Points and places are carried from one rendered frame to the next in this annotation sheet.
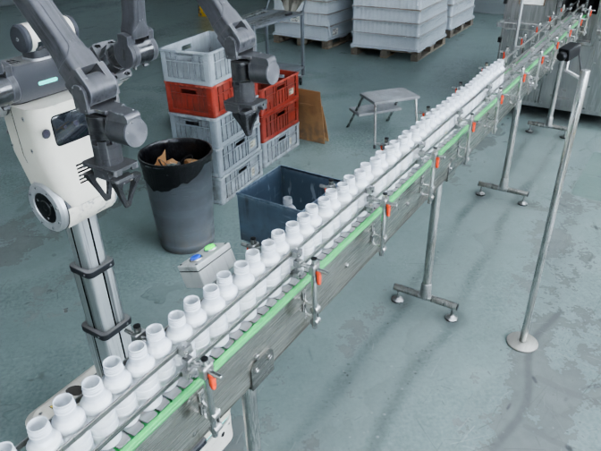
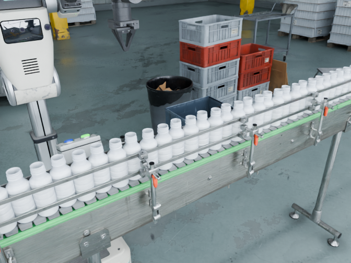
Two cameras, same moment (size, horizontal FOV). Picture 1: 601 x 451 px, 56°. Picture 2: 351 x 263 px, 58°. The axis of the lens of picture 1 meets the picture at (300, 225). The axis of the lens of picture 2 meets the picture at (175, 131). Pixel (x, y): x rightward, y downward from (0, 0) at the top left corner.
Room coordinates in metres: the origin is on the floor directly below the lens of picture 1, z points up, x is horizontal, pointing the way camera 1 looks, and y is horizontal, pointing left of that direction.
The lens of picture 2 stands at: (0.56, -0.42, 1.65)
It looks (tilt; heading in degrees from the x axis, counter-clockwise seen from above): 28 degrees down; 23
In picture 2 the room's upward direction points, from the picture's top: 1 degrees counter-clockwise
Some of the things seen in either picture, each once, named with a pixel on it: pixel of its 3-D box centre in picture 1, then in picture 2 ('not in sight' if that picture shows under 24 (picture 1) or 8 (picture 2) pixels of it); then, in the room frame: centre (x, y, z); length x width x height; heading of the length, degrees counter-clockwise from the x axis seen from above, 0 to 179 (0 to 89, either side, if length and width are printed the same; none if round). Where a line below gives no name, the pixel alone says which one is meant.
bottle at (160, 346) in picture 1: (159, 357); not in sight; (0.93, 0.32, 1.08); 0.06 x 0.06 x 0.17
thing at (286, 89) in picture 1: (260, 90); (246, 57); (4.68, 0.31, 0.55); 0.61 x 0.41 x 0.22; 150
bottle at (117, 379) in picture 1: (119, 391); not in sight; (0.84, 0.38, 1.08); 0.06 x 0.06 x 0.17
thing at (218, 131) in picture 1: (215, 117); (209, 68); (4.03, 0.61, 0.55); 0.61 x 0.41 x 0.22; 154
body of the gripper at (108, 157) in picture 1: (107, 153); not in sight; (1.09, 0.39, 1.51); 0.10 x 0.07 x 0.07; 57
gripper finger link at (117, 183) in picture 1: (120, 185); not in sight; (1.08, 0.38, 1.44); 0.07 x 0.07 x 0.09; 57
